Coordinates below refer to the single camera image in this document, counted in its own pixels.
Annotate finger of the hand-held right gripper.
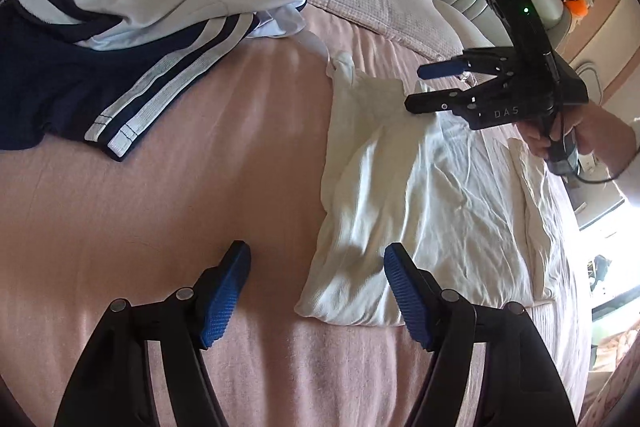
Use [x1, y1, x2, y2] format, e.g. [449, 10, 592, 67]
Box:
[404, 77, 512, 116]
[416, 47, 518, 82]

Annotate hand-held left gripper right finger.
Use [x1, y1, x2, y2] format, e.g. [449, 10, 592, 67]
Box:
[383, 243, 576, 427]

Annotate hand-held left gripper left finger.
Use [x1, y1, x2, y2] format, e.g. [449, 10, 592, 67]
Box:
[54, 241, 252, 427]

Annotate white ribbed tank top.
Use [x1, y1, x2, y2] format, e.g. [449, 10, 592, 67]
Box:
[295, 51, 556, 327]

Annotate person's right hand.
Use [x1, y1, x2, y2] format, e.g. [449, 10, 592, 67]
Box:
[520, 104, 608, 165]

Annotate orange plush toy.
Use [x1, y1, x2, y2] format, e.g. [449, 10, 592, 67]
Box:
[562, 0, 591, 20]

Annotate bed with pink blanket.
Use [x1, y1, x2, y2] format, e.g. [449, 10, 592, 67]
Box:
[0, 2, 596, 427]

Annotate floral pink pajamas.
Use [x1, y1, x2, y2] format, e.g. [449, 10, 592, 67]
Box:
[582, 327, 640, 427]

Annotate navy striped shorts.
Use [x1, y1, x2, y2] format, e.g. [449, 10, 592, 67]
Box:
[0, 0, 261, 162]

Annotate black cable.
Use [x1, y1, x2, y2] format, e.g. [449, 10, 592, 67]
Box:
[560, 117, 638, 184]

